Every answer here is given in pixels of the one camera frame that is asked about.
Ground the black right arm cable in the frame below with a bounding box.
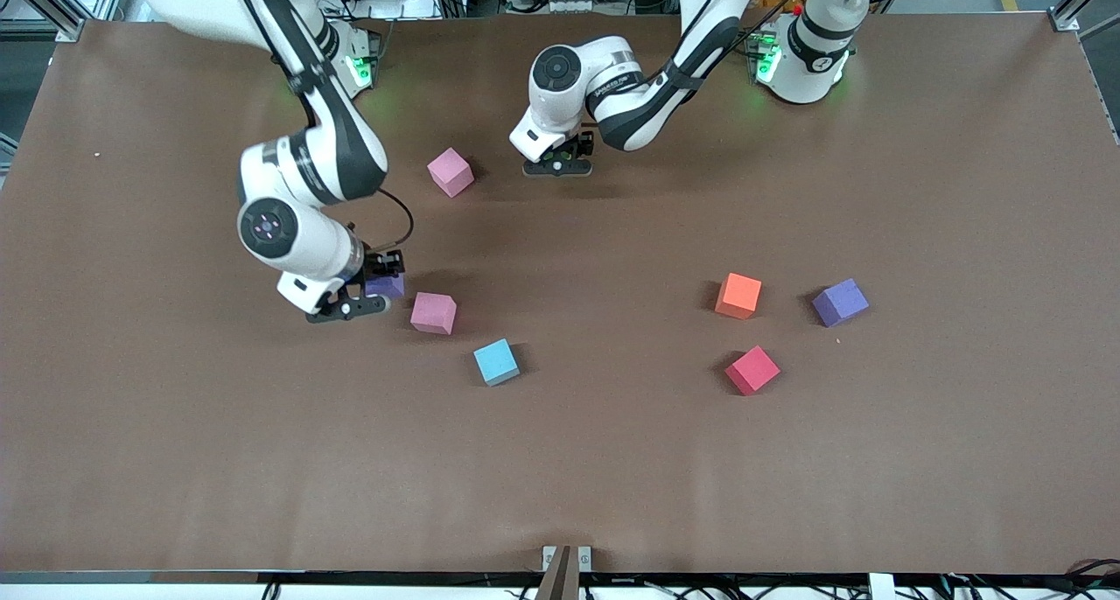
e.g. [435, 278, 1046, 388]
[226, 0, 416, 256]

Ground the orange foam block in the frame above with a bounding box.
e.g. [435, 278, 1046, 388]
[715, 273, 762, 320]

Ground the aluminium frame profile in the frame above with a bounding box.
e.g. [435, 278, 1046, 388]
[1048, 0, 1120, 37]
[0, 0, 88, 43]

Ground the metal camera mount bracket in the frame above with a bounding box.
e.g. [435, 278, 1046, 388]
[541, 545, 593, 600]

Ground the pink foam block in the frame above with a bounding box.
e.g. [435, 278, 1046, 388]
[427, 147, 475, 199]
[410, 292, 458, 336]

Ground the red foam block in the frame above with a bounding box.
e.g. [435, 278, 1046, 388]
[724, 345, 781, 397]

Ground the blue foam block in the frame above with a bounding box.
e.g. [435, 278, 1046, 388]
[473, 338, 521, 387]

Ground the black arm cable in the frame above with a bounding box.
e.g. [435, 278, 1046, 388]
[226, 0, 416, 256]
[646, 0, 738, 83]

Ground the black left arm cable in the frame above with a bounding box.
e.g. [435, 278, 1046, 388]
[646, 0, 738, 83]

